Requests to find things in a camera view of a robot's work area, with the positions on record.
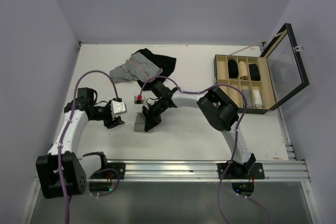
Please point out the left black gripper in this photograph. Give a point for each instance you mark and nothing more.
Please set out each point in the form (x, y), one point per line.
(109, 123)

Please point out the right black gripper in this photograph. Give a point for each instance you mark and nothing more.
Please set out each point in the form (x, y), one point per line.
(152, 119)

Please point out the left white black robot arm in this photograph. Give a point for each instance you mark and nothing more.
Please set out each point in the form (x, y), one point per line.
(61, 169)

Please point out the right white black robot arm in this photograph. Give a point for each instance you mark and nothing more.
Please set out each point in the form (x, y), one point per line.
(218, 108)

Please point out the striped grey underwear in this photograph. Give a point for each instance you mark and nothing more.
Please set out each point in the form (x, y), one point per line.
(136, 68)

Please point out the black rolled underwear left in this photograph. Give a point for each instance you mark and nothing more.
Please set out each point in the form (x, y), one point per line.
(233, 70)

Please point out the black rolled underwear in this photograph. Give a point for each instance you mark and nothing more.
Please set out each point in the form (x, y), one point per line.
(254, 72)
(233, 70)

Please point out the grey rolled underwear in box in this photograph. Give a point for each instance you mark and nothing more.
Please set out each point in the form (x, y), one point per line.
(248, 96)

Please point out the beige rolled underwear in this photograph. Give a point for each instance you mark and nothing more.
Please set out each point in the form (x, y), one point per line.
(243, 71)

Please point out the white rolled underwear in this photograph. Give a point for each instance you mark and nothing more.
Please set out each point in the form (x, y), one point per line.
(258, 102)

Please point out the black rolled underwear right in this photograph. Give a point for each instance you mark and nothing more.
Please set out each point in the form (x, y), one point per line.
(254, 72)

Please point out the wooden compartment box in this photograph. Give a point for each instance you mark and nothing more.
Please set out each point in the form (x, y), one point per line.
(249, 74)

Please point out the glass box lid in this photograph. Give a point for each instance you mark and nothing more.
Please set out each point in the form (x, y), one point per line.
(282, 71)

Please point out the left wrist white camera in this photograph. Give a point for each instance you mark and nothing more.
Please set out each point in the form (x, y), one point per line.
(118, 108)

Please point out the wrist white camera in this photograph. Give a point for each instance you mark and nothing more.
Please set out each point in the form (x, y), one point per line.
(118, 108)
(140, 99)

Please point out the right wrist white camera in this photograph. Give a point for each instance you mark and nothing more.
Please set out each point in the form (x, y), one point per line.
(140, 99)

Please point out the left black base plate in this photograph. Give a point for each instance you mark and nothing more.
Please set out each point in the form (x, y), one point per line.
(110, 171)

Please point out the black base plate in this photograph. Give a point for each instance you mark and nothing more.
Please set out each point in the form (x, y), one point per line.
(110, 171)
(238, 171)

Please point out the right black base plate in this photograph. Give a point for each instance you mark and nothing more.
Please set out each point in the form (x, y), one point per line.
(238, 171)

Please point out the aluminium mounting rail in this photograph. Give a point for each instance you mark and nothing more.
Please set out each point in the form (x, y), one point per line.
(206, 171)

